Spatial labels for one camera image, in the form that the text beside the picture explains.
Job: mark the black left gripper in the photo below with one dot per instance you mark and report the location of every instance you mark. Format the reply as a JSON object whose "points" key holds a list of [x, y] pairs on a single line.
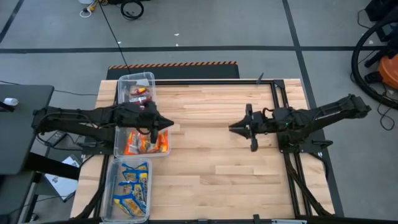
{"points": [[136, 115]]}

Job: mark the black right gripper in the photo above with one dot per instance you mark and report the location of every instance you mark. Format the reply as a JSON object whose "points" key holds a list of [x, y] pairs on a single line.
{"points": [[261, 123]]}

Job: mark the orange chicken noodle pack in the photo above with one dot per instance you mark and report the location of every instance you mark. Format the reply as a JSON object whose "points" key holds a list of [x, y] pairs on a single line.
{"points": [[154, 147], [130, 143], [163, 141], [143, 144]]}

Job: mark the pink yellow noodle pack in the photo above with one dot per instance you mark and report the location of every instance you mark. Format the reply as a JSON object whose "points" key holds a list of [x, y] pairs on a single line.
{"points": [[139, 91]]}

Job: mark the clear plastic bin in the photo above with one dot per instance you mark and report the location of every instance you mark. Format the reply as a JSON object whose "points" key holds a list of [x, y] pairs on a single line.
{"points": [[107, 186], [119, 149], [124, 81]]}

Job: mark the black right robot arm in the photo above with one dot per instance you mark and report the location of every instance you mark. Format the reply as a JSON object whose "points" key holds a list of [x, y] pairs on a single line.
{"points": [[326, 113]]}

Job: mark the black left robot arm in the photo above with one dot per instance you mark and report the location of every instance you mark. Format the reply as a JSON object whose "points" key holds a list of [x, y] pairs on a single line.
{"points": [[77, 119]]}

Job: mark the black hazard-striped floor mat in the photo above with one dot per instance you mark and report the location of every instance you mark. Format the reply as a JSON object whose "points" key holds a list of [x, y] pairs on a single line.
{"points": [[186, 71]]}

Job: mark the black power adapter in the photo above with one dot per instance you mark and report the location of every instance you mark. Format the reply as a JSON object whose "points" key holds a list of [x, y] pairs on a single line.
{"points": [[57, 140]]}

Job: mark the black bar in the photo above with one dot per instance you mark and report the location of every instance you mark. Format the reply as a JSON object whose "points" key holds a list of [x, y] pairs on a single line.
{"points": [[53, 165]]}

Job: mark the white paper sheet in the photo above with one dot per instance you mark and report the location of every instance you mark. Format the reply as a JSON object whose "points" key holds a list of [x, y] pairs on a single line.
{"points": [[62, 185]]}

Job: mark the black desk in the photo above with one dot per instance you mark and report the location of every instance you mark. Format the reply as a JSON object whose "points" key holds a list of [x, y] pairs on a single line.
{"points": [[18, 140]]}

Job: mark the small white bottle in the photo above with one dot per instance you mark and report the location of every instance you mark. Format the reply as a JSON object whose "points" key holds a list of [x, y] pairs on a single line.
{"points": [[11, 101]]}

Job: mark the orange shop vacuum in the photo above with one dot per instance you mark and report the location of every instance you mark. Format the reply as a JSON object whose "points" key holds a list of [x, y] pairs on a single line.
{"points": [[390, 73]]}

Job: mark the black equipment case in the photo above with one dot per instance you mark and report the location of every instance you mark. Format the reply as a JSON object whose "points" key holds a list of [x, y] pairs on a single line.
{"points": [[384, 9]]}

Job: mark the black aluminium rig frame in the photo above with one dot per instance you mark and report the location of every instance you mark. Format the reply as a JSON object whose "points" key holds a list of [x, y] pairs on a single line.
{"points": [[217, 82]]}

